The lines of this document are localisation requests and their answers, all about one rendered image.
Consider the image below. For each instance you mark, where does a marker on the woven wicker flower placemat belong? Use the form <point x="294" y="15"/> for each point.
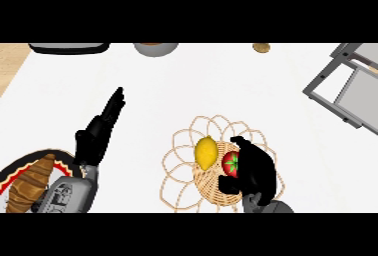
<point x="211" y="186"/>

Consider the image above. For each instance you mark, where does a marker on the grey metal tiered shelf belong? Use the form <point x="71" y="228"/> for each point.
<point x="351" y="90"/>

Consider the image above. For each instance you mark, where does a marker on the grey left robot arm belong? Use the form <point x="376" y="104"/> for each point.
<point x="66" y="195"/>

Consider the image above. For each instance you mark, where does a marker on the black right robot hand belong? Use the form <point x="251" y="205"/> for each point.
<point x="255" y="166"/>

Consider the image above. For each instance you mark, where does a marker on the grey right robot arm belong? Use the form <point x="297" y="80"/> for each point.
<point x="266" y="206"/>

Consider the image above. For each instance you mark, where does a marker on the small brown round object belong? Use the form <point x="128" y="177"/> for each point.
<point x="261" y="47"/>

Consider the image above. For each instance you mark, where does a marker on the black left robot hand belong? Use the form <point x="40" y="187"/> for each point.
<point x="100" y="130"/>

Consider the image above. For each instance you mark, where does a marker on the red tomato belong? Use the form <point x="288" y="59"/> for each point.
<point x="229" y="164"/>

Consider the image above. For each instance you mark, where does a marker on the brown croissant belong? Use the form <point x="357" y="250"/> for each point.
<point x="30" y="188"/>

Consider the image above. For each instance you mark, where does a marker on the grey round bowl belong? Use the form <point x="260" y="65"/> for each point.
<point x="155" y="49"/>

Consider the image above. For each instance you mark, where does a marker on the yellow lemon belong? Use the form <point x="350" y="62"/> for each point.
<point x="205" y="153"/>

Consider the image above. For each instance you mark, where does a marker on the pale wooden board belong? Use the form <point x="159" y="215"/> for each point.
<point x="9" y="61"/>

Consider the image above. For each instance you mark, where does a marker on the black red patterned plate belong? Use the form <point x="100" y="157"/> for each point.
<point x="61" y="160"/>

